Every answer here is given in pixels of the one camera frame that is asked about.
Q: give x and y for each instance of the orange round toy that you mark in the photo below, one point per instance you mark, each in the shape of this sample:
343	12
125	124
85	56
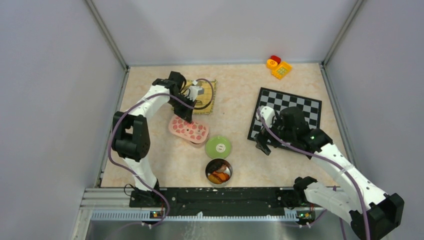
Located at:
271	64

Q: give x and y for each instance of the brown meat piece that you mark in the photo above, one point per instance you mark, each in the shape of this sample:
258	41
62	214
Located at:
222	169

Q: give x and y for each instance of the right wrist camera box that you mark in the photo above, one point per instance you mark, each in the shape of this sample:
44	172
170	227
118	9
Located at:
266	113

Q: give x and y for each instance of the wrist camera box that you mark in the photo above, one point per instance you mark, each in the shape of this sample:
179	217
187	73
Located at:
266	113
194	90

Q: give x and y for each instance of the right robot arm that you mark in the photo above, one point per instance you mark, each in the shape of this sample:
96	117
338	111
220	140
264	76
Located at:
371	212

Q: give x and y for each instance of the dark seaweed roll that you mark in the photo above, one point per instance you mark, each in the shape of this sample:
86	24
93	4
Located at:
216	163

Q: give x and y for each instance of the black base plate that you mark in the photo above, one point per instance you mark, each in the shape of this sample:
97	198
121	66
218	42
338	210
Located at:
225	202

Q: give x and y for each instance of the bamboo mat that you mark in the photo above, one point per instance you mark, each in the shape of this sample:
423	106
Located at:
207	99

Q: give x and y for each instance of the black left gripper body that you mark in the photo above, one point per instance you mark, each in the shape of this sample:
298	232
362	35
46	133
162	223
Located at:
181	108

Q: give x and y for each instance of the aluminium frame rail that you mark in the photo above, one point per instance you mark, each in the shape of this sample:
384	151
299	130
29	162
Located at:
105	214

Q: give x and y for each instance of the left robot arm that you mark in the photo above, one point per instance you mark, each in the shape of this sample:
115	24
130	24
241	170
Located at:
130	137

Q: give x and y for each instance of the round steel container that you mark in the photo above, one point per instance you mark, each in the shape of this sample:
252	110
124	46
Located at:
229	171

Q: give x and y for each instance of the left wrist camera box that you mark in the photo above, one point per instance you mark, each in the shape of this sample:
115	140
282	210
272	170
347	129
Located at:
194	90

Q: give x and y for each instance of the yellow toy block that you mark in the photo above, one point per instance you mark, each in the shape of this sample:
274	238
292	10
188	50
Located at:
281	70

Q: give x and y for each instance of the pink lunch box lid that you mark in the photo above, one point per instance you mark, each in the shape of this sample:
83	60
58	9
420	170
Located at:
176	124

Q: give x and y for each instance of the pink lunch box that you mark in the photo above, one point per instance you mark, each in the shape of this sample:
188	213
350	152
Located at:
196	138

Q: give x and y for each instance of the checkerboard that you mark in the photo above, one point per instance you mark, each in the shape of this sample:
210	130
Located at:
278	100

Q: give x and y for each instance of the red toy block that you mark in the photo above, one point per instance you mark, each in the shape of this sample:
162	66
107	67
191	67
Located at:
275	59

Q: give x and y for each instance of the orange fried food piece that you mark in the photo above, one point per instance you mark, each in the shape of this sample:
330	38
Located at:
213	179

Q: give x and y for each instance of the green round lid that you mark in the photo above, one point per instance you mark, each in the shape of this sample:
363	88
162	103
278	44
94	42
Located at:
218	147

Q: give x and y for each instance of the orange chicken drumstick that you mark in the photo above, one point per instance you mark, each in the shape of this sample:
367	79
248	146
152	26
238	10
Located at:
223	176

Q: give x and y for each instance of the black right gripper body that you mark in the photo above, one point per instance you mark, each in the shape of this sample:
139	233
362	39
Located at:
279	128

